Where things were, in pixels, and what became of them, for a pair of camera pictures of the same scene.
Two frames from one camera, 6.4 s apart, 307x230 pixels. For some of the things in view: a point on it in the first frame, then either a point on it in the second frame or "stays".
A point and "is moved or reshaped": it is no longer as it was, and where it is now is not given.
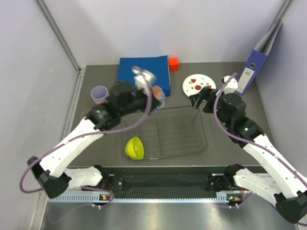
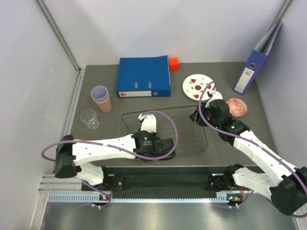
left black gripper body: (140, 103) -> (153, 134)
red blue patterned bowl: (158, 97) is moved or reshaped
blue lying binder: (159, 65) stays
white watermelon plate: (194, 84) stays
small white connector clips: (99, 206) stays
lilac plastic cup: (100, 94) stays
